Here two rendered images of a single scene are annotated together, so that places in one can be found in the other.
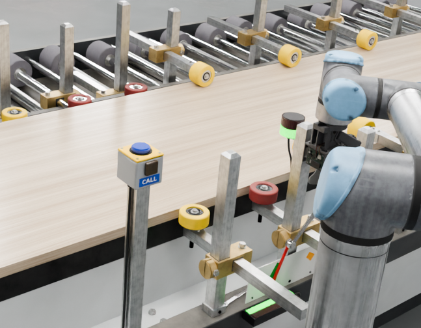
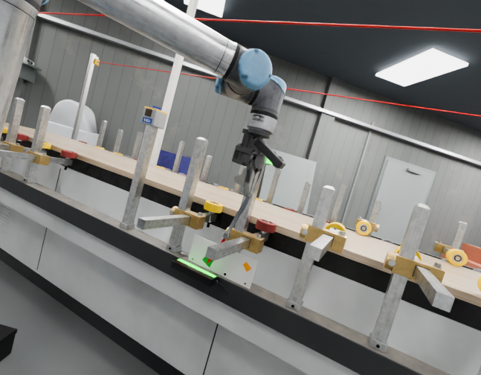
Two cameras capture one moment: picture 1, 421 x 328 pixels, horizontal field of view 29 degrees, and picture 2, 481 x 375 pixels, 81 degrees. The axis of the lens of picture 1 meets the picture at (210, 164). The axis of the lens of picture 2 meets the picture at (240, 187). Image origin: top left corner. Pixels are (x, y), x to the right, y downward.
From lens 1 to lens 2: 2.01 m
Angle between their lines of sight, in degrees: 67
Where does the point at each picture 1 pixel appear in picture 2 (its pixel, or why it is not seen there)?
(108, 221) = not seen: hidden behind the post
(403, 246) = (370, 364)
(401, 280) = not seen: outside the picture
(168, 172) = not seen: hidden behind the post
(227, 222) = (187, 182)
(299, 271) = (235, 273)
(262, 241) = (272, 280)
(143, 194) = (147, 131)
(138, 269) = (136, 175)
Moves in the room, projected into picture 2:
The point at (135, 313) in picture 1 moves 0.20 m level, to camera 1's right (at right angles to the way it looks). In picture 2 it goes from (129, 202) to (129, 215)
